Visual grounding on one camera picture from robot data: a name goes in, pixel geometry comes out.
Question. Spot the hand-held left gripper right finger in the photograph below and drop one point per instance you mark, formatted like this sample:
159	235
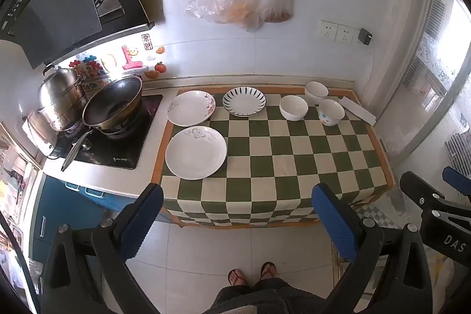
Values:
331	218

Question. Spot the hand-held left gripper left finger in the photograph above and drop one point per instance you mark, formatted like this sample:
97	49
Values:
144	222

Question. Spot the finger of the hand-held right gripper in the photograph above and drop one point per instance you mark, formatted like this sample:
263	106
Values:
458	179
415	187

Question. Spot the white plate with grey flower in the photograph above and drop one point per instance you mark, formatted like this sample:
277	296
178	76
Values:
195	156

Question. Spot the white bowl with blue print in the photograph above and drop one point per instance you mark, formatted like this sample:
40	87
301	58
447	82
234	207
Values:
331	113

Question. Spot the plain white bowl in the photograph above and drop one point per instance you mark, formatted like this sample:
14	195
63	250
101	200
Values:
293	108

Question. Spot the white plate with pink flower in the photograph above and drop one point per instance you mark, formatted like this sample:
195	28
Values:
189	108

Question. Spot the white bowl with dark rim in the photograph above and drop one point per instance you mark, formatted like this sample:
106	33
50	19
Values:
316	92

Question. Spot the white plate with dark stripes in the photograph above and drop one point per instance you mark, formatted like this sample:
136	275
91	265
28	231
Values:
244	101

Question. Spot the white radiator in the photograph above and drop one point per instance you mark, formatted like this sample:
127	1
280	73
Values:
458	152

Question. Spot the green and white checkered cloth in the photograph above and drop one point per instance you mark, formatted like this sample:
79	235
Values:
287	167

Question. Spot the blue kitchen cabinet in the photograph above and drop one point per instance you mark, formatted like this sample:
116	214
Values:
73	203

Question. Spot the black gas stove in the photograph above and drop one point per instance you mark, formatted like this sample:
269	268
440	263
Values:
121	148

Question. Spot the person's right foot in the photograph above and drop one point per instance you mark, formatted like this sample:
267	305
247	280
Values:
268	270

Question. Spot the person's foot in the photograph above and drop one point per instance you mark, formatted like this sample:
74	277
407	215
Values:
268	270
238	277

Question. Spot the long white box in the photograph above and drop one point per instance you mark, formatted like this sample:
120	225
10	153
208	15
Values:
358	111

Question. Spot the person's dark pants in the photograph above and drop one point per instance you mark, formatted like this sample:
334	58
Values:
268	299

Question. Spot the person's left foot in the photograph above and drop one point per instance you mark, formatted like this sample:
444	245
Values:
238	277

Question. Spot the frosted glass window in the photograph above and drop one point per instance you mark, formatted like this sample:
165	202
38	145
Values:
438	56

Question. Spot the steel steamer pot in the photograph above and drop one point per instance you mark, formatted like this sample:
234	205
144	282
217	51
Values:
60	98

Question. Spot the black plug adapter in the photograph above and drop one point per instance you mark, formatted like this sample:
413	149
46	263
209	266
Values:
365	37

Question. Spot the black range hood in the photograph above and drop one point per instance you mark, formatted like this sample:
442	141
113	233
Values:
55	5

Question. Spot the tomato wall sticker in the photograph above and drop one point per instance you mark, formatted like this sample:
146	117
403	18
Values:
160	67

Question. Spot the pink wall sticker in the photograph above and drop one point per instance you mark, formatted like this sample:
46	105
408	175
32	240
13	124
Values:
131	62

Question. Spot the white wall socket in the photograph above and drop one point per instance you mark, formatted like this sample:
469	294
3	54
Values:
344	35
327	30

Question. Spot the red seal wall sticker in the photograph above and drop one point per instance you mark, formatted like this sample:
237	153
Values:
147	41

